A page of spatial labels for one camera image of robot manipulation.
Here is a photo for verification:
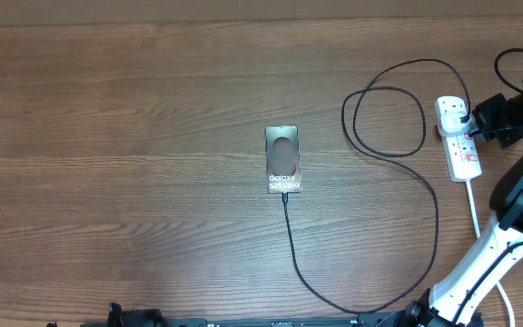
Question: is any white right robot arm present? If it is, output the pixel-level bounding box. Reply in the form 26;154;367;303
380;80;523;326

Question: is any white charger plug adapter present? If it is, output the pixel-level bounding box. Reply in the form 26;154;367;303
438;111;472;137

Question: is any white power strip cord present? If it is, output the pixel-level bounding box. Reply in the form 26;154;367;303
463;179;517;327

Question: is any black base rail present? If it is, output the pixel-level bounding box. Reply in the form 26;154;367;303
79;312;485;327

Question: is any white power strip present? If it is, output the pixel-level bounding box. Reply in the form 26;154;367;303
434;95;482;183

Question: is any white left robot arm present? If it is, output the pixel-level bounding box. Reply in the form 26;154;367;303
81;302;166;327

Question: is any Galaxy S25 Ultra smartphone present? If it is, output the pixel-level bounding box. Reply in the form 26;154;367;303
265;125;302;193

